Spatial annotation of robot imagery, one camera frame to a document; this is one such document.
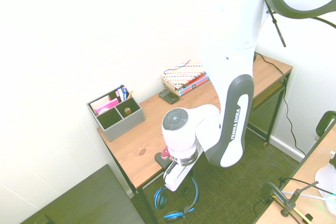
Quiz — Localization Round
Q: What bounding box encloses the black table clamp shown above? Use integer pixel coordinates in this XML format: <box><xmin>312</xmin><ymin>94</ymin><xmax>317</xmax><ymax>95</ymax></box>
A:
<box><xmin>253</xmin><ymin>181</ymin><xmax>284</xmax><ymax>218</ymax></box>

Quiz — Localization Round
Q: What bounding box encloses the black power cable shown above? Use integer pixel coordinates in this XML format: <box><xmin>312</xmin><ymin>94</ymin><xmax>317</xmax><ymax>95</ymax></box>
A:
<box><xmin>255</xmin><ymin>52</ymin><xmax>307</xmax><ymax>157</ymax></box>

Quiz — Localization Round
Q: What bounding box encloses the blue and white marker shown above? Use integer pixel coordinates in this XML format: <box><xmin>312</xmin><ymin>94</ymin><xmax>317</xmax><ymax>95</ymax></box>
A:
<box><xmin>115</xmin><ymin>84</ymin><xmax>129</xmax><ymax>102</ymax></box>

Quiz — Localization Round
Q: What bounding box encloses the black curved handle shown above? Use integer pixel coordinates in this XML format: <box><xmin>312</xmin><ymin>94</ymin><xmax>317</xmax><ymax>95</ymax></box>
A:
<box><xmin>315</xmin><ymin>111</ymin><xmax>336</xmax><ymax>140</ymax></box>

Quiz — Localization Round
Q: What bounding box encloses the black light stand pole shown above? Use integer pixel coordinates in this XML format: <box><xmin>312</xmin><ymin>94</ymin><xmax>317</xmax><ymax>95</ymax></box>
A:
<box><xmin>253</xmin><ymin>0</ymin><xmax>287</xmax><ymax>48</ymax></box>

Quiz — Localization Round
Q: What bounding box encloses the dark calculator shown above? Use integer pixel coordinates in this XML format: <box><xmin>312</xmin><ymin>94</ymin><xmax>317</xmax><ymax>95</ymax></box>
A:
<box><xmin>159</xmin><ymin>90</ymin><xmax>181</xmax><ymax>104</ymax></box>

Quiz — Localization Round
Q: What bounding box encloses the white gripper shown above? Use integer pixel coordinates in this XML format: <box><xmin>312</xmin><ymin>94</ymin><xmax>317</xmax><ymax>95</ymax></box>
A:
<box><xmin>163</xmin><ymin>152</ymin><xmax>204</xmax><ymax>197</ymax></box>

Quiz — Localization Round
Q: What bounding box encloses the blue and black headphone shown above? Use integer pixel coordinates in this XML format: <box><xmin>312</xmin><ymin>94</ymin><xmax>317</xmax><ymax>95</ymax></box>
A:
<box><xmin>153</xmin><ymin>175</ymin><xmax>200</xmax><ymax>221</ymax></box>

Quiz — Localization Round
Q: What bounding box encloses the blue book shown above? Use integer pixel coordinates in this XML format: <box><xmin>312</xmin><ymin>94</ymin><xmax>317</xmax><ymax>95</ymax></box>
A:
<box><xmin>177</xmin><ymin>76</ymin><xmax>211</xmax><ymax>97</ymax></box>

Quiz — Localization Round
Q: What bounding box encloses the white lamp base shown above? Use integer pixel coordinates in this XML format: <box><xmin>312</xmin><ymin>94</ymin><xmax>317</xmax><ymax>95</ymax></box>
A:
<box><xmin>314</xmin><ymin>151</ymin><xmax>336</xmax><ymax>200</ymax></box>

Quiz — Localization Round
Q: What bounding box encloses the grey desk organizer box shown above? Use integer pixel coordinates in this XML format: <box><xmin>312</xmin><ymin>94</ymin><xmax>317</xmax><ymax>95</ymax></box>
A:
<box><xmin>87</xmin><ymin>85</ymin><xmax>146</xmax><ymax>142</ymax></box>

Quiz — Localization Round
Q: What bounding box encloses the red book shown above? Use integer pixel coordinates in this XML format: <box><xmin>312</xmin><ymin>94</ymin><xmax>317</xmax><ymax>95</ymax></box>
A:
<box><xmin>180</xmin><ymin>73</ymin><xmax>210</xmax><ymax>90</ymax></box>

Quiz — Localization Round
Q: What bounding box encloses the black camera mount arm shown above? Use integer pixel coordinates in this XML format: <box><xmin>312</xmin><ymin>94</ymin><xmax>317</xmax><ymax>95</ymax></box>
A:
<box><xmin>279</xmin><ymin>176</ymin><xmax>320</xmax><ymax>217</ymax></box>

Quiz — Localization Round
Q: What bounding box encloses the pink notepad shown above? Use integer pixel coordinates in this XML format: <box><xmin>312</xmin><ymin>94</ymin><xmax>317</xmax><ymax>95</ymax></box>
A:
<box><xmin>94</xmin><ymin>98</ymin><xmax>120</xmax><ymax>116</ymax></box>

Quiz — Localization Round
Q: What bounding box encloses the beige notepad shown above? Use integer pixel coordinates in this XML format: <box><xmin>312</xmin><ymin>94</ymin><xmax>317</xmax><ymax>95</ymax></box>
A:
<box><xmin>90</xmin><ymin>95</ymin><xmax>111</xmax><ymax>113</ymax></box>

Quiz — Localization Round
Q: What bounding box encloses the yellow ruler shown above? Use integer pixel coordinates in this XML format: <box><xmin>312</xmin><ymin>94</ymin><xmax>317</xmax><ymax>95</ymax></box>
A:
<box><xmin>271</xmin><ymin>194</ymin><xmax>313</xmax><ymax>224</ymax></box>

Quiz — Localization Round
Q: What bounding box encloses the colourful patterned notebook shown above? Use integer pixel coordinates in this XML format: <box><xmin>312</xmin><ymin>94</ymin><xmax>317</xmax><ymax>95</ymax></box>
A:
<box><xmin>161</xmin><ymin>61</ymin><xmax>207</xmax><ymax>90</ymax></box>

